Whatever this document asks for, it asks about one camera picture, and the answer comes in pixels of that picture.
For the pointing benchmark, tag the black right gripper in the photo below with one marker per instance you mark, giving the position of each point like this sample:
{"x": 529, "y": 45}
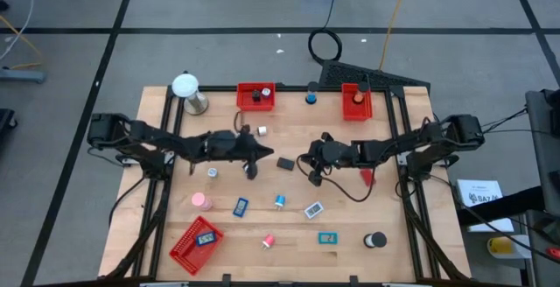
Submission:
{"x": 315, "y": 178}

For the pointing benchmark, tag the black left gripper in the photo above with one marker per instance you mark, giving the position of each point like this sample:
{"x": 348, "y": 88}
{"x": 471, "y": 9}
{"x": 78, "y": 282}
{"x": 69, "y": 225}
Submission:
{"x": 252, "y": 171}

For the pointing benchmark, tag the black cube charger white label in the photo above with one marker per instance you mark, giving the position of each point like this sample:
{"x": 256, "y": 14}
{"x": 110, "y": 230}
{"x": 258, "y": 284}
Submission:
{"x": 285, "y": 163}

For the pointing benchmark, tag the blue wall charger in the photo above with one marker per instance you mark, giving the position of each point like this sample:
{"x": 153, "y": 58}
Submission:
{"x": 280, "y": 200}

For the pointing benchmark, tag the white digital clock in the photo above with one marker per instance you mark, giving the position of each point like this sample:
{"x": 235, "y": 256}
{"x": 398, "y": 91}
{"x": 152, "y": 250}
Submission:
{"x": 313, "y": 210}

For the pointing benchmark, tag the green wall charger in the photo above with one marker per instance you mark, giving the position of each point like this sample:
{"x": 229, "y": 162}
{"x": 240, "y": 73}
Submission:
{"x": 212, "y": 172}

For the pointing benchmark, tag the white purple wall charger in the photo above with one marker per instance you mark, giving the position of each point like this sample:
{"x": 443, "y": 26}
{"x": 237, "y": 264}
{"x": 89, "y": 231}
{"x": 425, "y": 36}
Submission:
{"x": 265, "y": 92}

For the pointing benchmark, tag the blue hourglass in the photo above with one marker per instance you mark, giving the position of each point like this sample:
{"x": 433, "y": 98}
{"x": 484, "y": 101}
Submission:
{"x": 311, "y": 99}

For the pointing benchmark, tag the blue digital clock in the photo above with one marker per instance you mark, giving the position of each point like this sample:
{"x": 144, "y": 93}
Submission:
{"x": 240, "y": 207}
{"x": 205, "y": 238}

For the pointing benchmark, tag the red digital clock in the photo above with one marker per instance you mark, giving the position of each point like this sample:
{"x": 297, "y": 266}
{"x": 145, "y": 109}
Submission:
{"x": 367, "y": 177}

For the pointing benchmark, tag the black hourglass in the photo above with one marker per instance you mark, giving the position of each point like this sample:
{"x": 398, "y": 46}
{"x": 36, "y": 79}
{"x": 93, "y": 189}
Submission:
{"x": 379, "y": 239}

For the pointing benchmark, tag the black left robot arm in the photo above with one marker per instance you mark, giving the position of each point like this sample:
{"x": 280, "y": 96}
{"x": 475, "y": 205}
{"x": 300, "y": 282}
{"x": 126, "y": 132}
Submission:
{"x": 144, "y": 134}

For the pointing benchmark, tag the red plastic mesh basket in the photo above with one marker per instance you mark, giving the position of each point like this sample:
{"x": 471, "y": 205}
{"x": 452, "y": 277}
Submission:
{"x": 184, "y": 252}
{"x": 356, "y": 112}
{"x": 245, "y": 103}

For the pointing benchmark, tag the pink hourglass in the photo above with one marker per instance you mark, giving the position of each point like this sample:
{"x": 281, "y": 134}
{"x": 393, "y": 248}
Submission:
{"x": 199, "y": 199}

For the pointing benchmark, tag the teal digital clock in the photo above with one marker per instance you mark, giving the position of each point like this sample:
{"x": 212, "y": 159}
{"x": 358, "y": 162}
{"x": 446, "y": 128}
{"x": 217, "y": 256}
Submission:
{"x": 327, "y": 238}

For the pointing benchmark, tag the black perforated panel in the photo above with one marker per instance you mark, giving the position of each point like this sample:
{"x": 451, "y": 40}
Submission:
{"x": 350, "y": 74}

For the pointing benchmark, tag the white mushroom table lamp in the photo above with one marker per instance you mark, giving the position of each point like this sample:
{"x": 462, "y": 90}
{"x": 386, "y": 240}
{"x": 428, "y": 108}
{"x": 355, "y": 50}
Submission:
{"x": 186, "y": 86}

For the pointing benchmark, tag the white cardboard box with logo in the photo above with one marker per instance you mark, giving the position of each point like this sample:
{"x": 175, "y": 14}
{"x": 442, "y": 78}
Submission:
{"x": 477, "y": 191}

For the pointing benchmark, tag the black bar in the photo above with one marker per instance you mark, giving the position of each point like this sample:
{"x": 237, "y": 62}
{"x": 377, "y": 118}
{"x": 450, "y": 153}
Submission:
{"x": 503, "y": 206}

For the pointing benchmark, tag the yellow tape roll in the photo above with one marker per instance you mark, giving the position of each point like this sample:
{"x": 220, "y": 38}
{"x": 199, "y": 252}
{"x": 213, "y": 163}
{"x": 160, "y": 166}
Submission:
{"x": 501, "y": 245}

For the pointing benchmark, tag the grey equipment cart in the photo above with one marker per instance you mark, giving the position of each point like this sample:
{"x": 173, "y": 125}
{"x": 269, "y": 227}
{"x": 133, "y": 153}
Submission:
{"x": 547, "y": 156}

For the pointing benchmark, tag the grey stand foot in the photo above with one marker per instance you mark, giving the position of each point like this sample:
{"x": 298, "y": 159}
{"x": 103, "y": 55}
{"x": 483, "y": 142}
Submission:
{"x": 22, "y": 75}

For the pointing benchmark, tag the black object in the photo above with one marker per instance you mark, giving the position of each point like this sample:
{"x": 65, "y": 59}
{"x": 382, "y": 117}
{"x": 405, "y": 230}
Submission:
{"x": 6, "y": 118}

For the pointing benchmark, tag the small red object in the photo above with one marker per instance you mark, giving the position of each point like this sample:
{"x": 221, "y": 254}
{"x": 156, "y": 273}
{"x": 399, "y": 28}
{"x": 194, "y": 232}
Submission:
{"x": 555, "y": 253}

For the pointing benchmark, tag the person's shoe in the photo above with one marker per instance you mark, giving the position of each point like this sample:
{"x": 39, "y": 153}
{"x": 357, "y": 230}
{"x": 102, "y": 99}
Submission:
{"x": 3, "y": 5}

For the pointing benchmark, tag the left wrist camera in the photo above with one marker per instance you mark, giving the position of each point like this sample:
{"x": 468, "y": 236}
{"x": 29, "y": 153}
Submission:
{"x": 237, "y": 140}

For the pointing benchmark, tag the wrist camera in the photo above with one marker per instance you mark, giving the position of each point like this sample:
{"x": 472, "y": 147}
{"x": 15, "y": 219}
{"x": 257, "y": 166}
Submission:
{"x": 237, "y": 140}
{"x": 339, "y": 151}

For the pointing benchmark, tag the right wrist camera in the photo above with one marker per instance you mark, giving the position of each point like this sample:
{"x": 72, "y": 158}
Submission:
{"x": 339, "y": 151}

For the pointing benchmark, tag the black wall charger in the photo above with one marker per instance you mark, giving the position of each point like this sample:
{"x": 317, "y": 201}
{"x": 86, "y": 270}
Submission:
{"x": 256, "y": 96}

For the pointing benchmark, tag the black aluminium table frame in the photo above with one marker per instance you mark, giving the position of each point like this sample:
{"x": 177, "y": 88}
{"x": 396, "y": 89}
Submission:
{"x": 297, "y": 88}

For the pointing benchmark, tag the pink wall charger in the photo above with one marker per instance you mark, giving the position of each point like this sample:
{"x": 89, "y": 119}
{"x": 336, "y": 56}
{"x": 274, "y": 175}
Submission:
{"x": 268, "y": 240}

